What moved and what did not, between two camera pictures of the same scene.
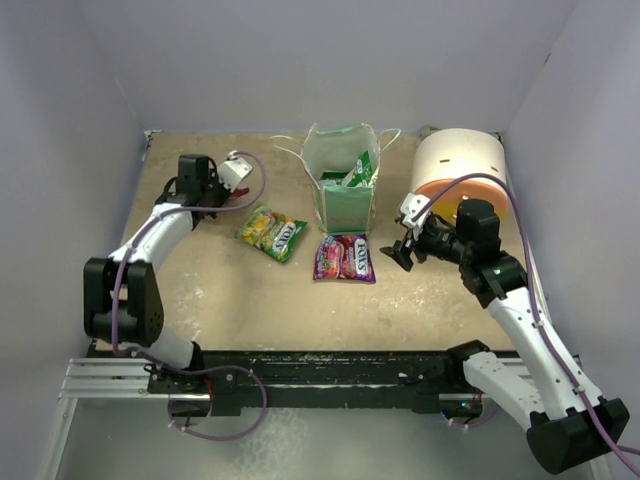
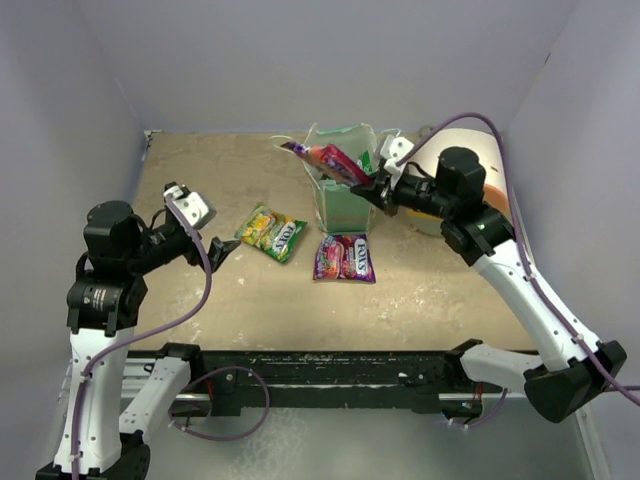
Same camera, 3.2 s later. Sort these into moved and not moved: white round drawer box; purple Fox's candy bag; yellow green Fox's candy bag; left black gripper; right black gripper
Moved: left black gripper; right black gripper
Not moved: yellow green Fox's candy bag; white round drawer box; purple Fox's candy bag
